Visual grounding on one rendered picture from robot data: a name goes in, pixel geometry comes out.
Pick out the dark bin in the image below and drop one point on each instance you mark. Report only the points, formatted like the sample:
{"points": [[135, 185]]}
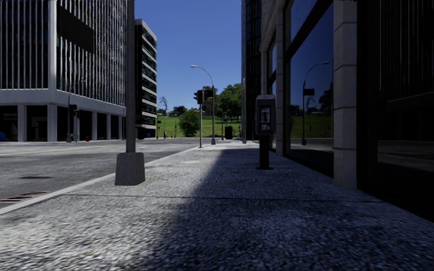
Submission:
{"points": [[228, 132]]}

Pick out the white concrete office building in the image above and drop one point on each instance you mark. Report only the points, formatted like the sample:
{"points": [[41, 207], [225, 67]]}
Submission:
{"points": [[34, 98]]}

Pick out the bare tree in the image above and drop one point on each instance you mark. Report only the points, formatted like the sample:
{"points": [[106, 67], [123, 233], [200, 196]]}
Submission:
{"points": [[164, 103]]}

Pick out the traffic light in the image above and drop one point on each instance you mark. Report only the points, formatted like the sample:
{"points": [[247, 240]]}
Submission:
{"points": [[200, 98], [69, 122]]}

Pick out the white box on a post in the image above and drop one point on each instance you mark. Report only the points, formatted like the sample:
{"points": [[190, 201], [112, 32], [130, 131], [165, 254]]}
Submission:
{"points": [[265, 115]]}

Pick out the grey pole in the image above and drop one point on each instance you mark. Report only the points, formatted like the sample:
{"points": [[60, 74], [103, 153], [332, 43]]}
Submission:
{"points": [[243, 111], [130, 101]]}

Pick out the blue letter box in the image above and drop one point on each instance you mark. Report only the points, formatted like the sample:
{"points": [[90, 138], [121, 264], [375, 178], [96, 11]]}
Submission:
{"points": [[2, 136]]}

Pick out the trees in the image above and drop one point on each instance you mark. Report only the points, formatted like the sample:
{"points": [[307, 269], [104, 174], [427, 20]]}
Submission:
{"points": [[230, 100]]}

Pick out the grey street lamp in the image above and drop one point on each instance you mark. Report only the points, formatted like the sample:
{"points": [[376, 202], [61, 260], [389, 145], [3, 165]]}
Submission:
{"points": [[213, 115]]}

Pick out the dark glass tower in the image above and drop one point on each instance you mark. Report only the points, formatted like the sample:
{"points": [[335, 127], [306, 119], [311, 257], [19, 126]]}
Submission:
{"points": [[251, 67]]}

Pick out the pale stone glass building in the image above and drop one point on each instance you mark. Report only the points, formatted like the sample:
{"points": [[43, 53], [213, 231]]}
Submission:
{"points": [[344, 101]]}

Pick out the dark banded tower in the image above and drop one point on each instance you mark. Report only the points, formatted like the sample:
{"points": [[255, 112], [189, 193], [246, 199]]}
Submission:
{"points": [[149, 67]]}

